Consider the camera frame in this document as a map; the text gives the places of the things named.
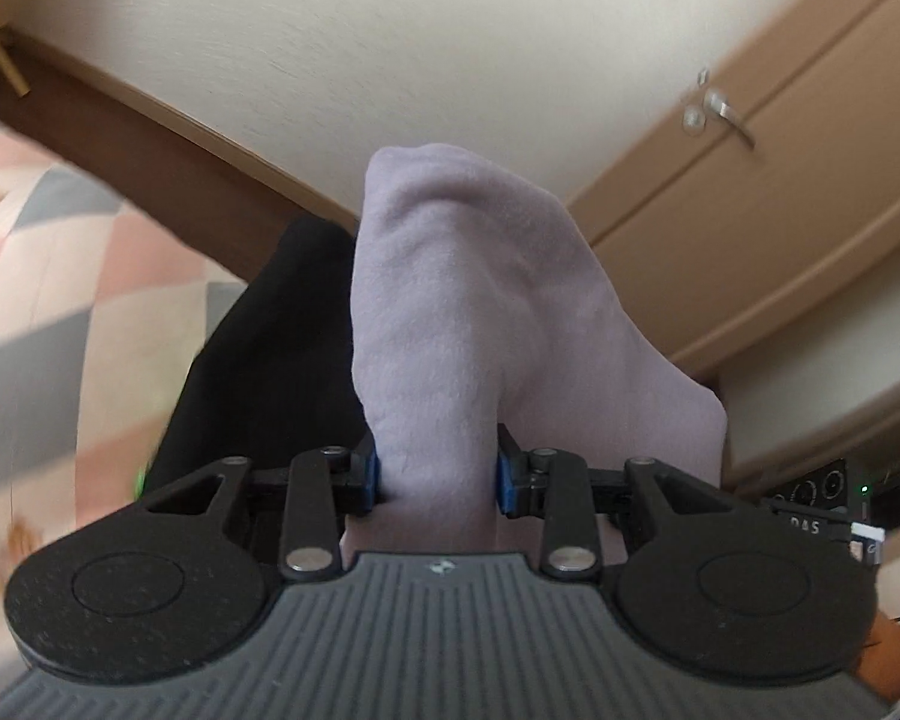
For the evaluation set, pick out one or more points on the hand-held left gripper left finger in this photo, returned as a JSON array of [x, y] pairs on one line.
[[373, 476]]

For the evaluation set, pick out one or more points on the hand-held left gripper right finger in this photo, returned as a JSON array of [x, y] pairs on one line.
[[504, 484]]

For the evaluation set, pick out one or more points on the lilac grey pants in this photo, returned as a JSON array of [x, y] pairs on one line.
[[457, 300]]

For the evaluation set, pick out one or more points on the person's right forearm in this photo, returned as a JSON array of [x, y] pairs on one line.
[[896, 652]]

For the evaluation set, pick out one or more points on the person's black clothing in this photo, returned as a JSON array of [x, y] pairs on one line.
[[277, 360]]

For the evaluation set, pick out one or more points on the wooden door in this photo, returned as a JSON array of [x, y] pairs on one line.
[[780, 187]]

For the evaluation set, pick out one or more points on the pink grey patterned quilt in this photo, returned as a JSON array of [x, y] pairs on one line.
[[52, 300]]

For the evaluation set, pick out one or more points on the yellow wooden furniture leg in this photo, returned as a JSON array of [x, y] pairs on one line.
[[4, 60]]

